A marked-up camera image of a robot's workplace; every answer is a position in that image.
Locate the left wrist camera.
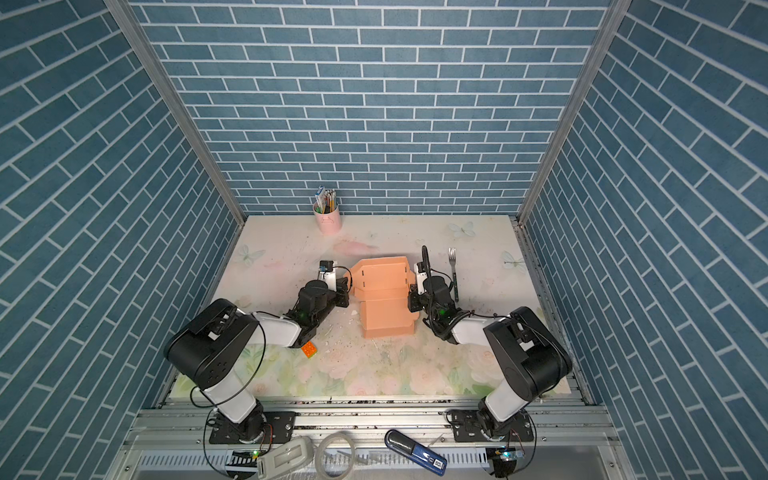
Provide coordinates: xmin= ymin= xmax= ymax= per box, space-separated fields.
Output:
xmin=318 ymin=260 xmax=337 ymax=291

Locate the coiled grey cable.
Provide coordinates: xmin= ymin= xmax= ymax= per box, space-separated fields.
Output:
xmin=314 ymin=431 xmax=358 ymax=480

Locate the grey handheld device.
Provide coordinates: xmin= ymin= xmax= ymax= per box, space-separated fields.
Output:
xmin=257 ymin=437 xmax=314 ymax=480

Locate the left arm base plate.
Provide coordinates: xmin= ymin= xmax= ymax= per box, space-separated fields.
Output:
xmin=206 ymin=411 xmax=297 ymax=445

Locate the pink metal pen cup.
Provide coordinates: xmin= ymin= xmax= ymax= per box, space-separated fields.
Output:
xmin=313 ymin=203 xmax=342 ymax=236

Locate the fork with teal handle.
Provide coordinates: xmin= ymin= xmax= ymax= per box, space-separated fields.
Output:
xmin=448 ymin=247 xmax=460 ymax=302

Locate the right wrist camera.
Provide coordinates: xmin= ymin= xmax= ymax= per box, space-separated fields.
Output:
xmin=415 ymin=272 xmax=428 ymax=295

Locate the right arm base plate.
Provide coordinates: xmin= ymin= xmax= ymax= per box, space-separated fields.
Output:
xmin=444 ymin=409 xmax=535 ymax=443

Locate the aluminium frame rail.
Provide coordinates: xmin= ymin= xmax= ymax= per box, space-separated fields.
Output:
xmin=124 ymin=398 xmax=620 ymax=450

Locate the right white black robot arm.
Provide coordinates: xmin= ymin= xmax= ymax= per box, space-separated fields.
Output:
xmin=408 ymin=275 xmax=573 ymax=436

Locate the orange toy brick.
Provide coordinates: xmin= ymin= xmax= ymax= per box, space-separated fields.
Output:
xmin=301 ymin=341 xmax=318 ymax=359

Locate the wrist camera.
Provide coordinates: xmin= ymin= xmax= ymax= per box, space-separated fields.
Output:
xmin=318 ymin=260 xmax=337 ymax=291
xmin=415 ymin=272 xmax=428 ymax=295

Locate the orange paper box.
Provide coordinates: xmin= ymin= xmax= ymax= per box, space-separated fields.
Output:
xmin=352 ymin=256 xmax=419 ymax=340

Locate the blue handheld device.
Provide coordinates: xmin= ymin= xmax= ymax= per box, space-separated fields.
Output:
xmin=384 ymin=429 xmax=448 ymax=476

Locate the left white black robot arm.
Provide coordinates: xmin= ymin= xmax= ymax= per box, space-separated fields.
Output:
xmin=164 ymin=277 xmax=350 ymax=429

